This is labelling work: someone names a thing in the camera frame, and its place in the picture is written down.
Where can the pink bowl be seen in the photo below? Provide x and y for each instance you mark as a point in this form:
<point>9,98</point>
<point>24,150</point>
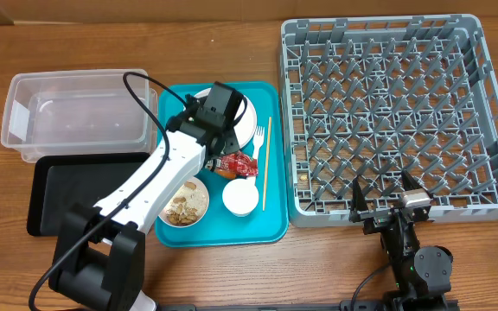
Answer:
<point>201,194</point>

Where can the peanut shells and rice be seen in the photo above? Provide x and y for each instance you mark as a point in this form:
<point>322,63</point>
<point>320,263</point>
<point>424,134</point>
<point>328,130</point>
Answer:
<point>184,205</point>

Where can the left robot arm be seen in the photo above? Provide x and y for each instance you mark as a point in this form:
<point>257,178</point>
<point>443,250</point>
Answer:
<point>100,252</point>

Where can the red snack wrapper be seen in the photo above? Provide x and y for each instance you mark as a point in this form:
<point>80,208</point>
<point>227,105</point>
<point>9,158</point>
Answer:
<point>240,163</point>

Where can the white round plate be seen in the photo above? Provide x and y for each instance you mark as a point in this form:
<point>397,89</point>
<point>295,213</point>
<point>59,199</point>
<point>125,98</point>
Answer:
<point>246,127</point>

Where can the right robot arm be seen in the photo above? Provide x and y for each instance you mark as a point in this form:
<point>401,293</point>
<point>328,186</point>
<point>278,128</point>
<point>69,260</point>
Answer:
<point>422,274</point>

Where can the orange carrot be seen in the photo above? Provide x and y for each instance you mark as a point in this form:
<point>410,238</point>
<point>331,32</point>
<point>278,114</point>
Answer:
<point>226,174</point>

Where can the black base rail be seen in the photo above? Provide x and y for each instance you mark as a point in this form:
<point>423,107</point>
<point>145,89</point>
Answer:
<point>275,307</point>

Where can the white cup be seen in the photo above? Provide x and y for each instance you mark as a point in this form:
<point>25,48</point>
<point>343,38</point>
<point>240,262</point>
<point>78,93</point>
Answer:
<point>241,196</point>

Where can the clear plastic bin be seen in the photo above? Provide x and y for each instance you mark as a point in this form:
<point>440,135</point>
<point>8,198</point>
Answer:
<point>78,112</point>

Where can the black tray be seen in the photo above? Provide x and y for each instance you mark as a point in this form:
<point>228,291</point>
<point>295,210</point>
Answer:
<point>60,182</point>

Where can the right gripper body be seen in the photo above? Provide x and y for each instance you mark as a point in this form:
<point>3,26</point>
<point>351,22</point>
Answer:
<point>379,217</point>

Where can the wooden chopstick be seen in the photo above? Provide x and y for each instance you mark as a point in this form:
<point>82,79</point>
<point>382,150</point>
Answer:
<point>267,156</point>

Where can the grey dishwasher rack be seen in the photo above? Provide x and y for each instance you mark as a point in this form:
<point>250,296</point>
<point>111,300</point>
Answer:
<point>372,96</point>

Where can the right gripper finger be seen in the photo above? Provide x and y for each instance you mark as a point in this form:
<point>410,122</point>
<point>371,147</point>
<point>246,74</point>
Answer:
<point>358,202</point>
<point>409,182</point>

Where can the white plastic fork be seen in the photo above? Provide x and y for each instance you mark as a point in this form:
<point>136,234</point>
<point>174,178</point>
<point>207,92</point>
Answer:
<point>257,140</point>

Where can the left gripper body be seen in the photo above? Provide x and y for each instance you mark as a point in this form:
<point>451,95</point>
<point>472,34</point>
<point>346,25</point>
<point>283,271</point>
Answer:
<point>230,124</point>

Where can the teal serving tray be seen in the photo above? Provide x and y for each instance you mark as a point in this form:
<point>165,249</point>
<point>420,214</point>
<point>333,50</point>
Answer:
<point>219,226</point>

